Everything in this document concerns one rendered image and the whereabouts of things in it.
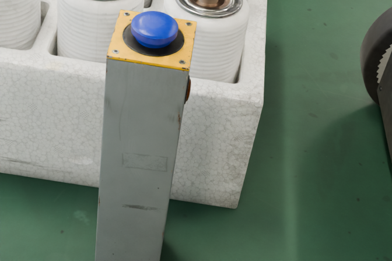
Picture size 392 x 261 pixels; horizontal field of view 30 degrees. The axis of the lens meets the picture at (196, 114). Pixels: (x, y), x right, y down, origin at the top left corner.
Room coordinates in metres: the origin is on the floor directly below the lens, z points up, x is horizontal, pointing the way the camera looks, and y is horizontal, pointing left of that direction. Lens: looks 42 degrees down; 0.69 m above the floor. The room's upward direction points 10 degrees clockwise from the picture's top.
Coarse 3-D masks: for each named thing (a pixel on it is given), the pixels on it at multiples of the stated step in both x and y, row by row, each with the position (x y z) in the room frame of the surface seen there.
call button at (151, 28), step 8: (136, 16) 0.51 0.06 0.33; (144, 16) 0.52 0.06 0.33; (152, 16) 0.52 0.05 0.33; (160, 16) 0.52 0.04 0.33; (168, 16) 0.52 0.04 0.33; (136, 24) 0.50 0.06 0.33; (144, 24) 0.50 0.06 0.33; (152, 24) 0.51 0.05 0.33; (160, 24) 0.51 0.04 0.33; (168, 24) 0.51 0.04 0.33; (176, 24) 0.51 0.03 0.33; (136, 32) 0.49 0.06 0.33; (144, 32) 0.49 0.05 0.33; (152, 32) 0.50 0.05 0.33; (160, 32) 0.50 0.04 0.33; (168, 32) 0.50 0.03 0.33; (176, 32) 0.50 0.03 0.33; (144, 40) 0.49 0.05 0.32; (152, 40) 0.49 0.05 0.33; (160, 40) 0.49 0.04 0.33; (168, 40) 0.50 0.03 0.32
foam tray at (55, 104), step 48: (48, 0) 0.73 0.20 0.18; (0, 48) 0.62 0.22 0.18; (48, 48) 0.64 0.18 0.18; (0, 96) 0.60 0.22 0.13; (48, 96) 0.60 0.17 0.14; (96, 96) 0.60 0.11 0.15; (192, 96) 0.61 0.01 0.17; (240, 96) 0.61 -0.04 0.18; (0, 144) 0.60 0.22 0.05; (48, 144) 0.60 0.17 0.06; (96, 144) 0.60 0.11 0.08; (192, 144) 0.61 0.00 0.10; (240, 144) 0.61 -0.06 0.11; (192, 192) 0.61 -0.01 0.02; (240, 192) 0.61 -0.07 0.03
